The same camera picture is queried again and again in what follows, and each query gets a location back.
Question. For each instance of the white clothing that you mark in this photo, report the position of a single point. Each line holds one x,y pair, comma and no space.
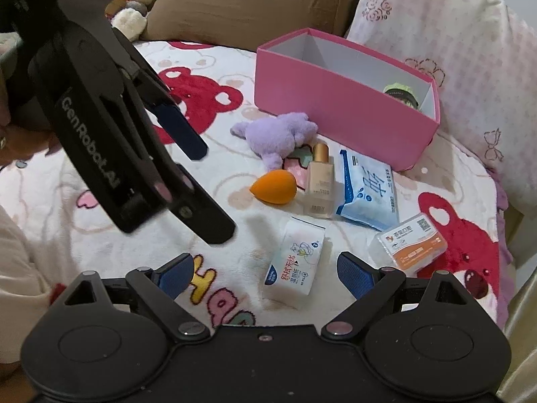
21,260

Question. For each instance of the printed bear blanket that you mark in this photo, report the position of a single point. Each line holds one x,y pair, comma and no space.
105,243

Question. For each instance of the person's left hand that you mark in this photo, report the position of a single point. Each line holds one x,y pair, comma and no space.
3,138

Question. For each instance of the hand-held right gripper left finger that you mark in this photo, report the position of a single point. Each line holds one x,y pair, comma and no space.
178,276

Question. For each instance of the white tissue packet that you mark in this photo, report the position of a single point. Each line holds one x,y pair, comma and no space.
293,260

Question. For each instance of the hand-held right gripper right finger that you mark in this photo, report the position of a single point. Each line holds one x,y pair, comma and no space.
355,276

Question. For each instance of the brown pillow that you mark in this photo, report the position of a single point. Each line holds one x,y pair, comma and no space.
251,8

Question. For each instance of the gold satin cloth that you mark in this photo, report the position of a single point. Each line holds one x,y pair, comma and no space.
522,302

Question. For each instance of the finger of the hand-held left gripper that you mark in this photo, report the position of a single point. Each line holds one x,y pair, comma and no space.
209,222
180,130

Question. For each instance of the blue wet wipes packet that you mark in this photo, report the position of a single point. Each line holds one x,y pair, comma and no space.
369,193

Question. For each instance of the orange makeup sponge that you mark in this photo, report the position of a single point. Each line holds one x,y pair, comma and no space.
272,189

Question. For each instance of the pink floral pillow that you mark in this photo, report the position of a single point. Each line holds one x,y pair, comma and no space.
461,50

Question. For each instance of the foundation bottle with gold cap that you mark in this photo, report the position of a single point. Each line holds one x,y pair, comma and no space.
319,184

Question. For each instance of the cream plush toy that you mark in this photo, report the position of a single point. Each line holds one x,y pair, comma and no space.
128,23

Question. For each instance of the lilac bed sheet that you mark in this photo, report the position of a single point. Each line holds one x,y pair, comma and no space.
502,201

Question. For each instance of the clear floss pick box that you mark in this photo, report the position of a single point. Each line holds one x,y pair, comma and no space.
407,243

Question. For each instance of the pink cardboard box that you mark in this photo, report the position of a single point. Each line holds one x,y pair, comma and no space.
335,100

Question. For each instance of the green yarn ball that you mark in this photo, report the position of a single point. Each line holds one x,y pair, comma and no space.
400,92

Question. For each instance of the purple plush toy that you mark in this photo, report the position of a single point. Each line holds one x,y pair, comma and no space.
277,134

